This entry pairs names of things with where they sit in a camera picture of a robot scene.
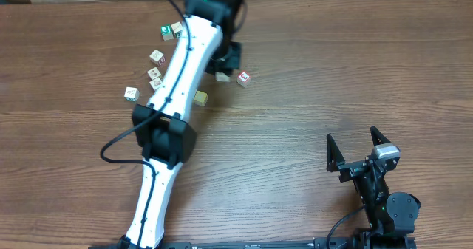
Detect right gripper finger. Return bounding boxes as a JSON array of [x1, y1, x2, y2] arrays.
[[326, 134, 346, 172], [370, 126, 390, 146]]

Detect wooden block red pencil picture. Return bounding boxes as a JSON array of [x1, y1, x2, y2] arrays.
[[215, 72, 231, 82]]

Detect yellow wooden block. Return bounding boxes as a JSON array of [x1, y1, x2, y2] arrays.
[[194, 91, 208, 106]]

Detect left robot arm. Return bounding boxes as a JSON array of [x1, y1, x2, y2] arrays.
[[116, 0, 247, 248]]

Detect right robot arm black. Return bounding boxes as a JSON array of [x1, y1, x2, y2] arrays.
[[325, 126, 421, 249]]

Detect red number three block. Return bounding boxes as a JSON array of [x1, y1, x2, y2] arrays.
[[237, 70, 252, 88]]

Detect wooden block green side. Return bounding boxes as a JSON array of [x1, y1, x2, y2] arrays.
[[171, 21, 183, 38]]

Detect green top wooden block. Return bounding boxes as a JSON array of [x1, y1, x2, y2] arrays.
[[160, 25, 174, 41]]

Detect wooden block red side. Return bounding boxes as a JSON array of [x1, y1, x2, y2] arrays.
[[149, 50, 166, 66]]

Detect wooden block squirrel picture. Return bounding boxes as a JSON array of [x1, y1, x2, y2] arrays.
[[147, 67, 162, 81]]

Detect wooden block ball picture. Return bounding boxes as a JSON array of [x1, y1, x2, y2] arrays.
[[149, 78, 163, 91]]

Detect wooden block teal side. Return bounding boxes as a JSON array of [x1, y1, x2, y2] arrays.
[[124, 86, 140, 102]]

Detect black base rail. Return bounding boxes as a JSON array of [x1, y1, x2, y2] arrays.
[[88, 236, 418, 249]]

